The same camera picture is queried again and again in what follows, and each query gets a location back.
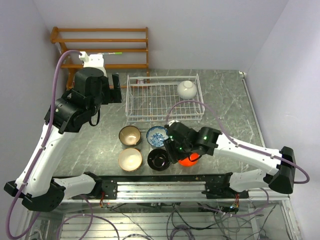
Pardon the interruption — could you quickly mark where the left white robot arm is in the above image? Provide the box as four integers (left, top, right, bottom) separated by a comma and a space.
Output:
4, 67, 122, 212

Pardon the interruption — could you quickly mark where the green white pen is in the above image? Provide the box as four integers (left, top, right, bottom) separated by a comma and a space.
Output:
103, 52, 123, 55

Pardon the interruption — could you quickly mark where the glossy black bowl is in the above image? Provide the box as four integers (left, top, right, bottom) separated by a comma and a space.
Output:
147, 148, 171, 172

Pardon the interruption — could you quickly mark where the white ceramic bowl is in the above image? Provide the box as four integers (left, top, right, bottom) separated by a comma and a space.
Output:
177, 80, 197, 100

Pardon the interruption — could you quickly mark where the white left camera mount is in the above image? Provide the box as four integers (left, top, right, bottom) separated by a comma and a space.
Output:
78, 51, 107, 77

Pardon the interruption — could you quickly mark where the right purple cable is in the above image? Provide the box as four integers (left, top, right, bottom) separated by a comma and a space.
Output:
164, 99, 310, 218

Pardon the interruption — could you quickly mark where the orange red bowl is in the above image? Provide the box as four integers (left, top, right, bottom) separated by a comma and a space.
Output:
178, 153, 201, 167

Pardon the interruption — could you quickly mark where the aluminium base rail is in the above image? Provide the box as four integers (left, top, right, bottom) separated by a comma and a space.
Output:
53, 172, 291, 203

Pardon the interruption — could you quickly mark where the dark bowl beige inside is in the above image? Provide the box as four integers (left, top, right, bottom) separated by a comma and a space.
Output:
118, 125, 142, 147

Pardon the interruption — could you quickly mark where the wooden slatted shelf rack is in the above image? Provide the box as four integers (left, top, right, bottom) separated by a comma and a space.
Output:
50, 26, 150, 77

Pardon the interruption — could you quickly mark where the blue patterned white bowl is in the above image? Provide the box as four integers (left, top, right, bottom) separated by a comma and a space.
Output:
146, 126, 169, 148

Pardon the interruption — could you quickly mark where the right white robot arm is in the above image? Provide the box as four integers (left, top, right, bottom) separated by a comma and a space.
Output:
164, 120, 297, 198

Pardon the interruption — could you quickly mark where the white wire dish rack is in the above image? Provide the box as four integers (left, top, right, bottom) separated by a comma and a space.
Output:
125, 74, 205, 123

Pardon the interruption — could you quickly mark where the brown bowl cream inside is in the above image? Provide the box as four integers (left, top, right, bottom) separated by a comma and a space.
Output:
118, 148, 143, 172

